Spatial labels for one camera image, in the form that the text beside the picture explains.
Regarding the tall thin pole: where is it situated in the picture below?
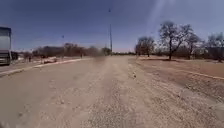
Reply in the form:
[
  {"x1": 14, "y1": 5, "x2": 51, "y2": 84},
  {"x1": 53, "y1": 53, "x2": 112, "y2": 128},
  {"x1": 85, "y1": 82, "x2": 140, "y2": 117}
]
[{"x1": 108, "y1": 8, "x2": 114, "y2": 56}]

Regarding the sandy dirt road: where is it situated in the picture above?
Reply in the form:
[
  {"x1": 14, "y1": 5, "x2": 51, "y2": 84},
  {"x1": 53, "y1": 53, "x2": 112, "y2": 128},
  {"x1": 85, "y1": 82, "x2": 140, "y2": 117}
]
[{"x1": 0, "y1": 55, "x2": 224, "y2": 128}]

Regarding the bare dark tree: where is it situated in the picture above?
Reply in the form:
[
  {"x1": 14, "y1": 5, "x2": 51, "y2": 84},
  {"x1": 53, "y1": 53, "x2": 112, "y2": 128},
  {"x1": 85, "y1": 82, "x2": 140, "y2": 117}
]
[
  {"x1": 134, "y1": 36, "x2": 156, "y2": 58},
  {"x1": 158, "y1": 20, "x2": 194, "y2": 62}
]

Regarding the row of distant trees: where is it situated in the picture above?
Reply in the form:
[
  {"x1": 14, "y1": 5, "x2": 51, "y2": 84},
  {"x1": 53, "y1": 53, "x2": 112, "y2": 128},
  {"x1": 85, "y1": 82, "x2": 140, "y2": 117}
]
[{"x1": 22, "y1": 42, "x2": 112, "y2": 60}]

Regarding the row of bare trees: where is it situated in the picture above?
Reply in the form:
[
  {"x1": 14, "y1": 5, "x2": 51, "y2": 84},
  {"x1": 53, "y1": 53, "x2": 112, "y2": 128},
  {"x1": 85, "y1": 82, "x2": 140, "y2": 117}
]
[{"x1": 181, "y1": 31, "x2": 224, "y2": 63}]

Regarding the grey asphalt road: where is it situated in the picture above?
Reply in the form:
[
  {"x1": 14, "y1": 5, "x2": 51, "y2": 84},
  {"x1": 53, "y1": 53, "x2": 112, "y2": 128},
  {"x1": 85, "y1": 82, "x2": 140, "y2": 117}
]
[{"x1": 0, "y1": 59, "x2": 41, "y2": 75}]

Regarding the large truck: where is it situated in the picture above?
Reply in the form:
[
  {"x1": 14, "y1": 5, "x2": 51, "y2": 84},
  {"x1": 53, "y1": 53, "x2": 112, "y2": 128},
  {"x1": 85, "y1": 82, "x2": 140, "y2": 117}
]
[{"x1": 0, "y1": 26, "x2": 13, "y2": 66}]

